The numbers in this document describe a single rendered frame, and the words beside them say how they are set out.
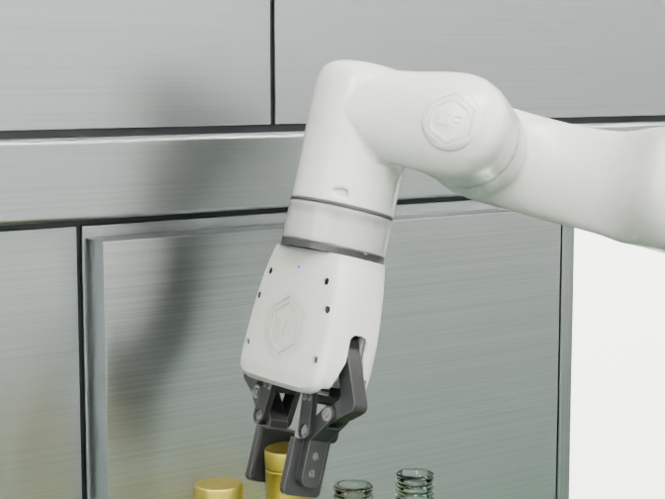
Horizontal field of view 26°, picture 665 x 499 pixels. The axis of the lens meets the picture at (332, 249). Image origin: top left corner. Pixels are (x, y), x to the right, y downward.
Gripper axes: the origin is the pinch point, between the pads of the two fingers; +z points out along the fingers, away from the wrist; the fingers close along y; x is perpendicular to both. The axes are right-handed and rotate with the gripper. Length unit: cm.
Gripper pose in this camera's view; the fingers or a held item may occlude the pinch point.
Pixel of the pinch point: (287, 460)
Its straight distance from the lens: 103.3
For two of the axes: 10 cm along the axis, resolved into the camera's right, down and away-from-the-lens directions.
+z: -2.1, 9.8, -0.4
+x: 7.7, 1.9, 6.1
